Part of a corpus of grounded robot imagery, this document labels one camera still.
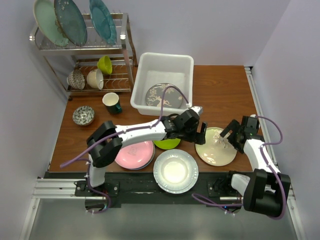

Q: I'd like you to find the cream green branch plate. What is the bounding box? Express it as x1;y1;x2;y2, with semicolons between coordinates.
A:
195;127;237;167

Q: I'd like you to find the grey reindeer plate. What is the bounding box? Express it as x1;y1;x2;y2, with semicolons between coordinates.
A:
145;83;184;109

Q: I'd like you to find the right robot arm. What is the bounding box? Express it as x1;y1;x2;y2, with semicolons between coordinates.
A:
220;115;291;220

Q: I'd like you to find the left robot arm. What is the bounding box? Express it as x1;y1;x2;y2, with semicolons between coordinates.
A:
85;106;208;196

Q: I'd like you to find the white plastic bin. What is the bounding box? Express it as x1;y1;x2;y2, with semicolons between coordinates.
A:
130;52;194;116

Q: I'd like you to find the lime green plate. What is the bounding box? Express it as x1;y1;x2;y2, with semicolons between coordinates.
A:
153;138;181;150

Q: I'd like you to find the blue plate under pink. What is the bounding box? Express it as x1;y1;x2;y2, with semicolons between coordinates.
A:
130;148;156;170

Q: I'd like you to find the white scalloped deep plate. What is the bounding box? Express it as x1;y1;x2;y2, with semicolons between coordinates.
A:
153;149;199;190

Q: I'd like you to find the white plate under scalloped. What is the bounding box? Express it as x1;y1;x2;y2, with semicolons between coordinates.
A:
158;175;199;195

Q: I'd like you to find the dark green mug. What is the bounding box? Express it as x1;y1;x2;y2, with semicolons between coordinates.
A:
102;92;123;115

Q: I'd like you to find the cream white bowl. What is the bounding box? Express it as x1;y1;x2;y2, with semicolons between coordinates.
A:
86;68;104;90

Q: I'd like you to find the lime green bowl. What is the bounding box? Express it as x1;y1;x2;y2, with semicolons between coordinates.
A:
97;55;113;75

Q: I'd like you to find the leaf patterned bowl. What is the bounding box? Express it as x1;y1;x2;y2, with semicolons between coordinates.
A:
72;105;95;127

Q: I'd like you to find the metal dish rack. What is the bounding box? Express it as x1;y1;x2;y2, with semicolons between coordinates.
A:
29;13;138;101

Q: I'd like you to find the grey patterned bowl on rack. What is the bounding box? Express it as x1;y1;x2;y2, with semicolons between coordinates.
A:
66;69;85;90

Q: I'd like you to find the teal large plate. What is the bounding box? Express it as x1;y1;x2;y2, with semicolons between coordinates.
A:
89;0;117;46

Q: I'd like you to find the dark blue speckled plate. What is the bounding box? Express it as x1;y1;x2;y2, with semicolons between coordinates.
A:
53;0;88;47

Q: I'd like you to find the mint green large plate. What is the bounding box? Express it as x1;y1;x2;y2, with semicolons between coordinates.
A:
33;0;69;47

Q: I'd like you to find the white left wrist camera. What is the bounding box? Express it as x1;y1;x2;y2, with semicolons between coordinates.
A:
188;106;203;116

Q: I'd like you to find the aluminium frame rail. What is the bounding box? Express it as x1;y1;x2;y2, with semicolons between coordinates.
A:
18;177;87;240

